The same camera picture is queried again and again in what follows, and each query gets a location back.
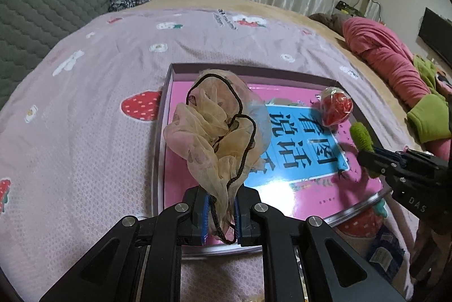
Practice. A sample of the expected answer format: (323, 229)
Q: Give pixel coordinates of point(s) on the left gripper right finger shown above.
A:
(251, 217)

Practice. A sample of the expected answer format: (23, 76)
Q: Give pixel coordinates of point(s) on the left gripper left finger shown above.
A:
(186, 223)

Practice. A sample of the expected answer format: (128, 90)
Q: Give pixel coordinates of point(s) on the beige mesh scrunchie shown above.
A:
(221, 130)

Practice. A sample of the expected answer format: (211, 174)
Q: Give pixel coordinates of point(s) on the beige bed sheet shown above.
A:
(248, 7)

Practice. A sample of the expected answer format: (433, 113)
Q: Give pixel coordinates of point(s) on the green fleece blanket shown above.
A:
(430, 116)

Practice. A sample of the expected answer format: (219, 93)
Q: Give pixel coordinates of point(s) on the dark tray with pink book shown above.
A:
(309, 170)

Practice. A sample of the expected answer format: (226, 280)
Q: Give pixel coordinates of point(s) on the red wrapped ball right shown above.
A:
(335, 106)

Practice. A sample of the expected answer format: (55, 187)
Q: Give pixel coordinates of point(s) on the pink quilt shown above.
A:
(387, 55)

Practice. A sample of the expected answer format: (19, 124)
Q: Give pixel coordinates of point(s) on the pink strawberry print blanket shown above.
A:
(77, 161)

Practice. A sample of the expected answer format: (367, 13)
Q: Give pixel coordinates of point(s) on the black television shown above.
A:
(436, 32)

